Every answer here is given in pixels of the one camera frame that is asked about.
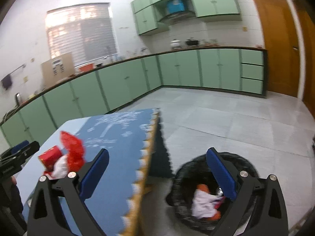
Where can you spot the red paper cup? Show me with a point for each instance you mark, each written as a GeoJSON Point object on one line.
{"type": "Point", "coordinates": [50, 157]}

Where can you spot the white cooking pot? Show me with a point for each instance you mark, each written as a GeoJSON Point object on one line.
{"type": "Point", "coordinates": [175, 44]}

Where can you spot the brown wooden door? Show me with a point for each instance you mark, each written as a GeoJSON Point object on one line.
{"type": "Point", "coordinates": [281, 43]}

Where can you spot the white tissue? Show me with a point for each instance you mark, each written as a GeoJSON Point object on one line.
{"type": "Point", "coordinates": [60, 169]}

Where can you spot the green upper cabinets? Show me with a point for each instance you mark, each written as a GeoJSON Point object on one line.
{"type": "Point", "coordinates": [154, 16]}

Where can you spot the black lined trash bin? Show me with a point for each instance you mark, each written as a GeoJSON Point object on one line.
{"type": "Point", "coordinates": [196, 172]}

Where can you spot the red plastic wrapper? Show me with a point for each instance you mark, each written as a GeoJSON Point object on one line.
{"type": "Point", "coordinates": [75, 151]}

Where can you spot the blue box above hood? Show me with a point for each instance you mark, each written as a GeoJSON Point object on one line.
{"type": "Point", "coordinates": [175, 6]}

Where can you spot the cardboard box on counter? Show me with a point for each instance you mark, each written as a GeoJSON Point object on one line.
{"type": "Point", "coordinates": [57, 69]}

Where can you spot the green cabinets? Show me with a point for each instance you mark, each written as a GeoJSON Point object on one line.
{"type": "Point", "coordinates": [154, 16]}
{"type": "Point", "coordinates": [240, 70]}

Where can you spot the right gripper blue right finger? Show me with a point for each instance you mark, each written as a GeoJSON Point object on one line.
{"type": "Point", "coordinates": [224, 173]}

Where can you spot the black range hood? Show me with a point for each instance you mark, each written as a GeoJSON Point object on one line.
{"type": "Point", "coordinates": [176, 17]}

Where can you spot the orange plastic basin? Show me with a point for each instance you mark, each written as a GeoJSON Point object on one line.
{"type": "Point", "coordinates": [87, 67]}

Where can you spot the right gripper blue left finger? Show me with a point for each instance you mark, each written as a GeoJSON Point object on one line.
{"type": "Point", "coordinates": [91, 173]}

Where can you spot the black wok pan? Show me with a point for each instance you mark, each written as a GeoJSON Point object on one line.
{"type": "Point", "coordinates": [192, 42]}

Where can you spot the blue coffee tree mat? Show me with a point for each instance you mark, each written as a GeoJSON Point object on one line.
{"type": "Point", "coordinates": [124, 135]}

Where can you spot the window with blinds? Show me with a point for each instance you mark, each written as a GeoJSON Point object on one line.
{"type": "Point", "coordinates": [84, 30]}

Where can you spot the green lower cabinets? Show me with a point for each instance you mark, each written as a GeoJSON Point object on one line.
{"type": "Point", "coordinates": [240, 70]}

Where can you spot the dark hanging towel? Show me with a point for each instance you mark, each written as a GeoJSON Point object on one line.
{"type": "Point", "coordinates": [6, 82]}

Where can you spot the white napkin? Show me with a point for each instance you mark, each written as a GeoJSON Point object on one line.
{"type": "Point", "coordinates": [205, 201]}

